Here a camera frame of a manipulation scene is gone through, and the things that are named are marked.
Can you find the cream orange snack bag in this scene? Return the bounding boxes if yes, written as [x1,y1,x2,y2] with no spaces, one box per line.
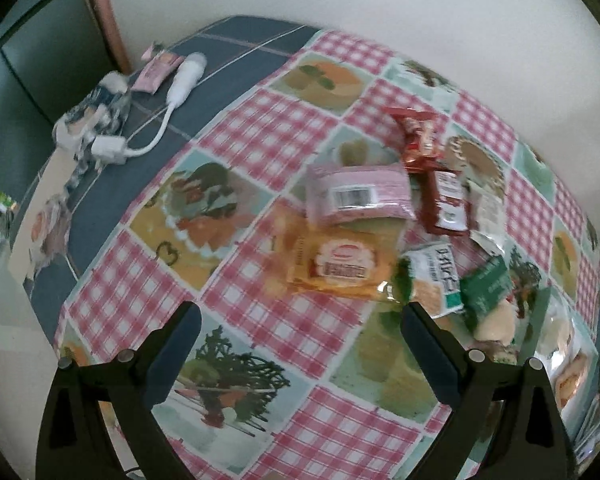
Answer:
[554,337,593,418]

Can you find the peach jelly cup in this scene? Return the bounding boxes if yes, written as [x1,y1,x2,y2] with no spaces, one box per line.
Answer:
[474,299,517,347]

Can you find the dark green snack packet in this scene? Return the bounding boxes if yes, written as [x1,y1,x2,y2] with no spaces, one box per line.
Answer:
[460,256,513,332]

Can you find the green white biscuit packet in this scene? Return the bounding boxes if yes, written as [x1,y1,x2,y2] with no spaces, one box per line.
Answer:
[401,242,464,318]

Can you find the white translucent snack packet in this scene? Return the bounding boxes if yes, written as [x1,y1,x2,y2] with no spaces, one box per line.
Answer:
[468,181,505,256]

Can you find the orange yellow pastry bag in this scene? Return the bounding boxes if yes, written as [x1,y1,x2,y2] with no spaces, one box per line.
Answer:
[273,219,398,300]

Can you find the dark red snack packet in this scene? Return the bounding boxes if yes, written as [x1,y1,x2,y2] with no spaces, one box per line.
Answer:
[422,169,468,236]

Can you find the pink snack packet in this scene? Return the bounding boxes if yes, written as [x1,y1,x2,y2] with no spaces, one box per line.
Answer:
[304,164,415,228]

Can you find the red cartoon snack bag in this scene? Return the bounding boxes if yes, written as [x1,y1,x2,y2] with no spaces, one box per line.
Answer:
[385,107,449,174]

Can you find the patchwork checkered tablecloth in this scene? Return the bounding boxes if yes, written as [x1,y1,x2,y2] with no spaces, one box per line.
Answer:
[29,16,600,479]

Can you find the crumpled blue white wrapper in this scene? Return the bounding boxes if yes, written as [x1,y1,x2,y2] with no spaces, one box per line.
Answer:
[52,72,132,200]

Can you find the small pink sachet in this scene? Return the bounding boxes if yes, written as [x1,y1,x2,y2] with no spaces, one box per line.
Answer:
[131,42,184,94]

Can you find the white bulb socket cable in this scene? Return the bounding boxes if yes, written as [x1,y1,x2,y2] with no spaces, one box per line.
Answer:
[90,51,209,165]

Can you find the wooden chair frame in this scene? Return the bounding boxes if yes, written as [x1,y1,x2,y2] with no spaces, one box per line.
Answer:
[88,0,132,75]

